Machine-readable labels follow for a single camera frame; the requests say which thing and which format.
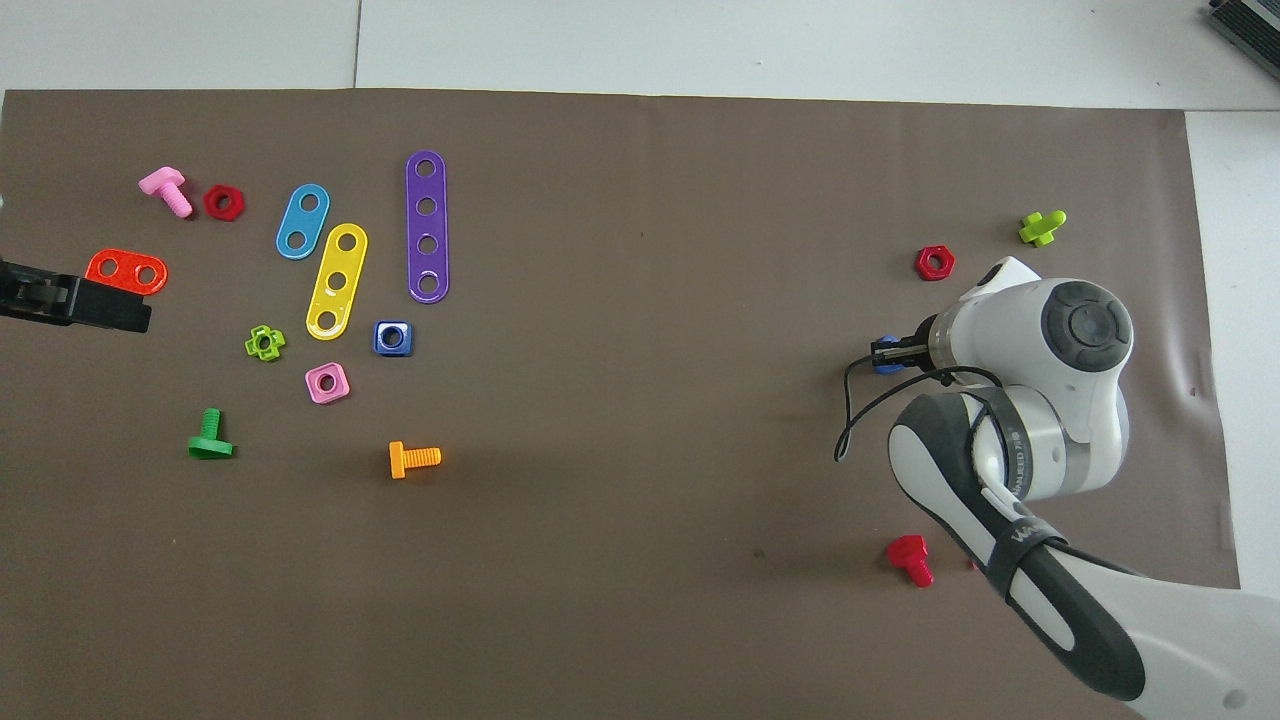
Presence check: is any orange plastic screw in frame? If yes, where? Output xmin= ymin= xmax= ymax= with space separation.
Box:
xmin=388 ymin=440 xmax=443 ymax=480

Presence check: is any lime green cross-head screw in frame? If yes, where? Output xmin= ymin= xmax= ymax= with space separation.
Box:
xmin=1018 ymin=209 xmax=1068 ymax=248

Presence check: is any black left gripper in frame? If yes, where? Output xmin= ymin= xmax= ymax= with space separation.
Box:
xmin=0 ymin=258 xmax=152 ymax=334

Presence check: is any blue two-hole strip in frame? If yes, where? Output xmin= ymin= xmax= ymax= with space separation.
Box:
xmin=275 ymin=183 xmax=331 ymax=261

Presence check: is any pink square nut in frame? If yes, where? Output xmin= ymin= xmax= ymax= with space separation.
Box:
xmin=305 ymin=362 xmax=352 ymax=405

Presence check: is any brown table mat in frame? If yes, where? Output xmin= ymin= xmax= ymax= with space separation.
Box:
xmin=0 ymin=88 xmax=1243 ymax=720

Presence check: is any black ribbed device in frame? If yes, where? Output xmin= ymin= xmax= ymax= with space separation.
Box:
xmin=1205 ymin=0 xmax=1280 ymax=53

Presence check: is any red plastic screw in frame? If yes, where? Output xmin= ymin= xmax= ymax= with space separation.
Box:
xmin=886 ymin=534 xmax=936 ymax=589

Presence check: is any orange three-hole heart plate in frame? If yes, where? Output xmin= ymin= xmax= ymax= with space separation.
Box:
xmin=85 ymin=248 xmax=169 ymax=297

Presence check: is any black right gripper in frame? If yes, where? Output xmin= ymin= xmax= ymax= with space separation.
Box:
xmin=870 ymin=338 xmax=926 ymax=373

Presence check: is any purple four-hole strip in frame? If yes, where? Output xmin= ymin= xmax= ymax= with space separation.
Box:
xmin=405 ymin=150 xmax=451 ymax=304

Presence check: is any green plastic screw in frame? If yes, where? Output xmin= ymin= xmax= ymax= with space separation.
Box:
xmin=187 ymin=407 xmax=236 ymax=461

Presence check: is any yellow three-hole strip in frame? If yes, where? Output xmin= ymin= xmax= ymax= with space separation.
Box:
xmin=305 ymin=222 xmax=369 ymax=342

